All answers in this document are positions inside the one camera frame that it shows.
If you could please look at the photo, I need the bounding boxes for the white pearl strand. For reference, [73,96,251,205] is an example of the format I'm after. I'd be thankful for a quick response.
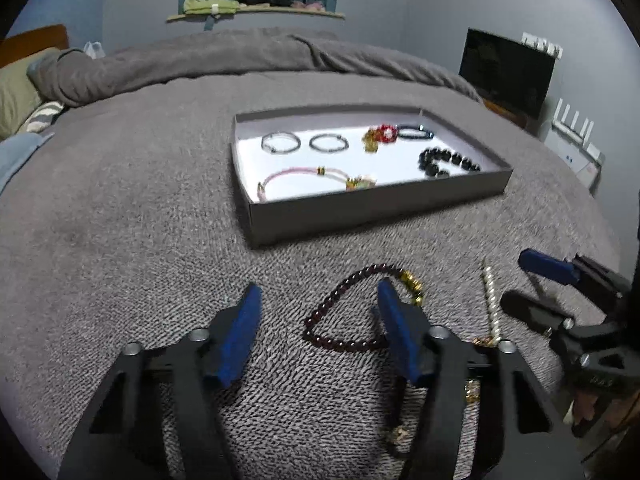
[482,259,501,346]

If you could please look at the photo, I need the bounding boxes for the black cord bracelet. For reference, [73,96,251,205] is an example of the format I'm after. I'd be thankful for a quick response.
[384,398,426,458]

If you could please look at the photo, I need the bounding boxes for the dark red bead bracelet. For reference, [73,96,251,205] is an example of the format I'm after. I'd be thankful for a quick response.
[302,262,426,354]

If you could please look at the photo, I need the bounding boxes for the large black bead bracelet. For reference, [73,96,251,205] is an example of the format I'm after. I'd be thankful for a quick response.
[418,145,483,180]

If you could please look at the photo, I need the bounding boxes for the blue beaded bracelet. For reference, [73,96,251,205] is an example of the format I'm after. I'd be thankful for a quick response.
[396,123,435,142]

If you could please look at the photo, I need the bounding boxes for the red bead gold bracelet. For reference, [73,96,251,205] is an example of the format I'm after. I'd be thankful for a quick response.
[361,122,399,154]

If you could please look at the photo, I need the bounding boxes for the silver wire bangle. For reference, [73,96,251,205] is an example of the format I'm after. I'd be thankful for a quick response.
[309,133,349,154]
[260,130,302,155]

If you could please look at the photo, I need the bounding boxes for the right hand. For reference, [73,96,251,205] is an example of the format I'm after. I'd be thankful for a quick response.
[563,392,627,439]

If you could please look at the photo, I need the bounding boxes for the white cabinet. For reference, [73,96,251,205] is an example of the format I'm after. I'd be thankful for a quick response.
[544,129,601,194]

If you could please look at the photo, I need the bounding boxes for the white wifi router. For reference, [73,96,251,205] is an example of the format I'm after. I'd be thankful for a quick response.
[551,98,605,165]

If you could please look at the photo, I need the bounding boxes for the wooden tv stand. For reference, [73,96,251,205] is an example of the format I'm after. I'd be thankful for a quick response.
[483,98,537,136]

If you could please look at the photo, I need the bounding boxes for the grey bed cover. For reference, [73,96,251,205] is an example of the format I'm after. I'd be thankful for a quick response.
[1,73,620,479]

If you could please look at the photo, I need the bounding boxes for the black television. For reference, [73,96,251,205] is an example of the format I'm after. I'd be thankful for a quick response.
[459,28,555,119]

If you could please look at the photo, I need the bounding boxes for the grey shallow cardboard box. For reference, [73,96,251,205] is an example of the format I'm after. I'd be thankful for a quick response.
[231,105,512,245]

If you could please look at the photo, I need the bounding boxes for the blue blanket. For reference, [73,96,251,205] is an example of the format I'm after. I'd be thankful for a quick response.
[0,132,54,193]

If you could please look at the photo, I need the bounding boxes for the striped pillow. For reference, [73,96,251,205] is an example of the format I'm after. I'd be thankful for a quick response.
[16,101,65,133]

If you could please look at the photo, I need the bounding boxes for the wooden window shelf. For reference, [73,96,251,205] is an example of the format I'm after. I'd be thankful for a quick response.
[166,4,346,23]

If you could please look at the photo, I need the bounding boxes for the olive green pillow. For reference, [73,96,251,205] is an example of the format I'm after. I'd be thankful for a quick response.
[0,48,60,140]

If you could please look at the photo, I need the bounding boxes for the grey folded duvet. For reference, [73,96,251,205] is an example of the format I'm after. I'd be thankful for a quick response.
[27,27,480,107]

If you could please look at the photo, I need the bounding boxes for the white plastic bag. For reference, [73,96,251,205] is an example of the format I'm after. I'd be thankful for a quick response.
[82,41,105,60]

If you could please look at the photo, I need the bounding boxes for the wooden headboard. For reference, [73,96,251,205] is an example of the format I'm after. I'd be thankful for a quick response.
[0,24,70,67]

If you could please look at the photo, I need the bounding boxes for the green cloth on shelf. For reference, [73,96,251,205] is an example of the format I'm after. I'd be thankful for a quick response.
[182,0,241,16]

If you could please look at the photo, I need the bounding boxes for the white wall hooks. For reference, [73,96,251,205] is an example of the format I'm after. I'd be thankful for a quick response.
[521,32,563,60]

